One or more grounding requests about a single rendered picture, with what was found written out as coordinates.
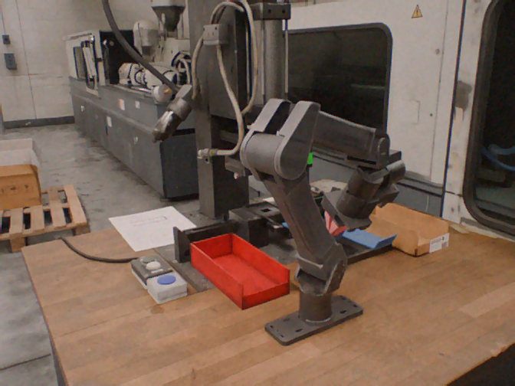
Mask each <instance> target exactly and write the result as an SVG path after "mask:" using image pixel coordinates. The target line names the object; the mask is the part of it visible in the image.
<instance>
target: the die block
mask: <svg viewBox="0 0 515 386"><path fill-rule="evenodd" d="M229 219H235V220H236V221H238V230H237V233H234V234H235V235H237V236H239V237H240V238H242V239H244V240H246V241H247V242H248V243H249V244H250V245H253V246H254V247H256V248H261V247H266V246H269V228H268V227H265V226H264V225H262V224H261V221H260V222H257V223H253V224H246V223H244V222H242V221H240V220H238V219H237V218H234V217H232V216H231V215H230V214H229ZM271 220H273V221H276V222H277V223H278V224H280V225H282V226H283V223H286V221H285V220H284V217H278V218H273V219H271ZM275 232H277V233H279V234H280V235H283V236H285V237H287V238H289V239H291V238H293V237H292V234H291V232H290V230H289V228H288V227H285V226H283V227H282V228H280V230H276V231H275Z"/></svg>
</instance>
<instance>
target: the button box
mask: <svg viewBox="0 0 515 386"><path fill-rule="evenodd" d="M58 239H62V240H63V242H65V244H66V245H67V246H69V248H70V249H72V250H74V251H75V252H77V253H78V254H80V255H81V256H82V257H85V258H88V259H91V260H98V261H104V262H111V263H121V262H130V261H131V268H132V273H133V275H134V276H135V277H136V278H137V279H138V281H140V282H141V284H142V285H143V286H144V287H145V289H146V290H147V289H148V288H147V280H148V279H149V278H154V277H157V276H162V275H165V274H168V273H172V272H173V269H172V268H171V267H170V266H169V265H168V264H167V263H165V262H164V261H163V260H162V259H161V258H160V257H159V255H158V254H153V255H150V256H147V257H153V258H155V260H156V261H155V262H158V263H159V264H160V267H158V268H155V269H149V268H147V264H145V263H143V259H145V258H146V257H145V256H143V257H141V258H139V257H134V258H126V259H107V258H101V257H92V256H90V255H89V254H86V253H83V252H81V251H80V250H78V249H77V248H76V247H74V246H72V245H71V244H70V243H69V242H68V241H67V239H66V238H65V237H59V238H58Z"/></svg>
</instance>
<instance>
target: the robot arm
mask: <svg viewBox="0 0 515 386"><path fill-rule="evenodd" d="M281 114H282V115H283V118H282V122H280V131H279V133H278V135H279V136H276V135H277V129H278V124H279V121H280V115H281ZM312 144H314V145H316V146H321V147H325V148H328V149H333V150H336V151H337V152H340V154H344V155H345V162H347V163H350V164H355V165H357V167H356V169H355V171H354V173H353V175H351V177H350V179H349V181H348V182H347V183H346V187H345V188H344V189H343V190H340V191H332V192H328V193H325V195H323V197H322V199H323V200H322V201H321V203H320V204H321V205H322V207H323V208H325V210H326V212H325V216H326V224H325V222H323V219H322V217H321V215H320V211H319V209H318V207H317V204H316V202H315V199H314V197H313V194H312V192H311V190H310V188H309V185H308V181H307V172H306V169H305V168H306V165H307V160H308V155H309V152H310V149H311V146H312ZM389 148H390V138H389V135H388V134H387V133H386V132H383V131H380V130H377V129H376V128H370V127H368V126H363V125H359V124H356V123H351V122H348V121H346V120H344V119H340V118H337V117H335V116H331V115H329V114H326V113H325V112H322V111H320V104H318V103H311V102H302V101H301V102H299V103H298V104H292V102H290V101H288V100H276V98H272V100H269V101H268V103H267V104H266V105H265V107H264V108H263V109H262V111H261V114H260V116H259V117H258V118H257V120H256V121H255V123H254V125H253V126H252V127H251V129H250V130H249V132H248V134H247V135H246V136H245V138H244V140H243V143H242V144H241V151H240V155H241V161H242V163H243V165H244V166H245V167H246V168H249V169H250V170H251V174H253V176H254V178H255V180H258V181H261V182H262V183H263V185H264V187H265V189H266V190H268V191H269V192H270V193H271V195H272V197H273V198H274V201H275V203H276V204H277V206H278V208H279V210H280V212H281V213H282V215H283V217H284V220H285V221H286V223H287V226H288V227H289V230H290V232H291V234H292V237H293V239H294V242H295V246H297V252H298V253H297V255H296V256H295V257H296V259H297V263H298V266H297V269H296V273H294V278H293V280H294V281H297V282H298V283H300V307H299V309H298V310H297V311H295V312H291V313H290V314H288V315H286V316H283V317H280V318H277V319H274V320H272V321H270V322H266V323H265V324H264V331H265V332H267V333H268V334H269V335H271V336H272V337H273V338H274V339H275V341H276V342H278V343H279V344H280V345H282V346H289V345H292V344H294V343H297V342H299V341H302V339H305V338H307V337H310V336H312V335H315V334H317V333H319V332H322V331H325V330H327V329H330V328H332V327H333V326H334V325H338V324H340V323H342V322H345V321H347V320H349V319H353V318H355V317H357V316H360V315H362V311H363V307H362V306H361V305H359V304H357V303H355V302H354V301H352V300H350V299H349V298H348V297H346V296H344V295H336V296H333V297H332V292H334V291H335V290H338V289H339V288H340V284H341V281H342V279H343V275H344V273H345V272H346V266H347V259H346V254H345V252H344V249H343V246H342V244H338V243H337V242H336V241H335V239H334V237H335V236H336V235H338V234H340V233H342V232H343V231H345V230H347V229H348V230H347V231H346V232H348V233H350V232H354V231H355V230H356V229H359V230H360V231H364V230H365V229H367V228H368V227H370V225H371V224H372V221H371V220H370V218H369V216H370V215H371V213H372V211H373V210H374V208H375V207H376V205H377V206H378V207H379V208H383V207H384V206H385V205H387V204H388V203H390V204H391V203H392V202H393V201H394V200H395V198H396V196H397V195H398V193H399V192H400V191H399V190H398V189H397V188H396V187H395V185H394V183H395V182H397V181H400V180H401V179H403V178H404V176H405V164H404V162H403V161H402V151H399V150H394V149H389Z"/></svg>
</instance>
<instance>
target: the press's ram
mask: <svg viewBox="0 0 515 386"><path fill-rule="evenodd" d="M248 132H249V129H245V128H244V138H245V136H246V135H247V134H248ZM219 135H220V139H224V140H227V141H229V142H231V143H234V144H237V143H238V140H239V129H226V130H219ZM225 166H226V169H228V170H231V172H234V174H235V178H241V177H242V176H244V177H246V176H250V175H253V174H251V170H250V169H249V168H246V167H245V166H244V165H243V163H242V161H241V155H240V153H238V154H234V155H226V156H225Z"/></svg>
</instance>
